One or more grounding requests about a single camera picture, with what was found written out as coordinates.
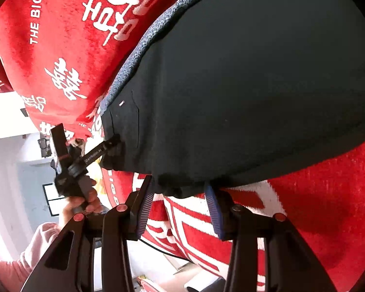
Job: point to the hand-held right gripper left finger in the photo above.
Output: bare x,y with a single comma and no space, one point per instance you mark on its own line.
144,210

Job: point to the red printed blanket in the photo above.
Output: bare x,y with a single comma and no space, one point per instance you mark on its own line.
57,36

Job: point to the black framed window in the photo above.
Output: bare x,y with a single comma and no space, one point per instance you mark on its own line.
53,199

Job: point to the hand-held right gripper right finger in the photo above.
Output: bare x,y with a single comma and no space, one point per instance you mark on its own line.
213,213

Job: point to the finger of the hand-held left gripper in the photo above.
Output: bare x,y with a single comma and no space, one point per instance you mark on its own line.
112,147

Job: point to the black pants grey patterned waistband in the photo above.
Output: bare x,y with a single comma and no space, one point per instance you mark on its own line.
246,82

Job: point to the person's left hand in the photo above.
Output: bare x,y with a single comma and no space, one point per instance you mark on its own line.
79,205

